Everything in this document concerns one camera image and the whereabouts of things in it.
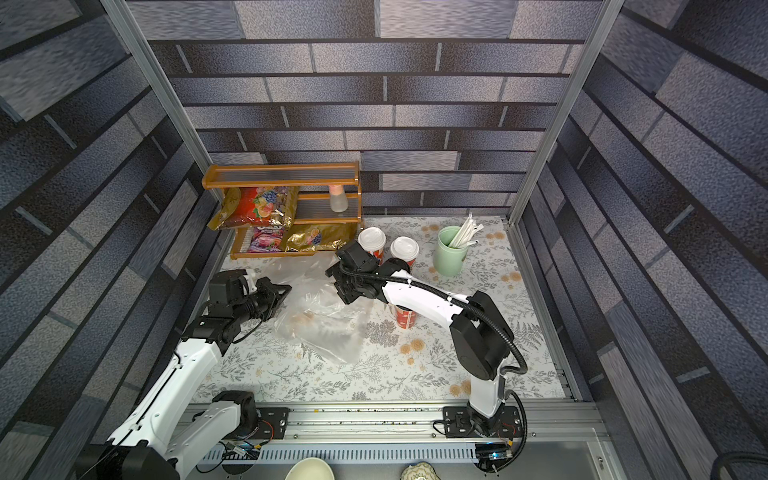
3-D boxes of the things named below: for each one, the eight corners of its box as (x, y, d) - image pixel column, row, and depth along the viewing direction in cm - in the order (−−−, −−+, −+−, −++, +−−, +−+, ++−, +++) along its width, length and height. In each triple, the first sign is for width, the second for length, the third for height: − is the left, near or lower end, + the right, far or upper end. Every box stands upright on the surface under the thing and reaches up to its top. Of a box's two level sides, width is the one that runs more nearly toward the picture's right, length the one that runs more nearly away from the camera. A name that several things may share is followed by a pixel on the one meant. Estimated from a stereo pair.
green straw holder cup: (434, 276, 105) (440, 250, 93) (431, 253, 112) (436, 226, 100) (460, 276, 105) (469, 250, 93) (455, 253, 112) (463, 226, 100)
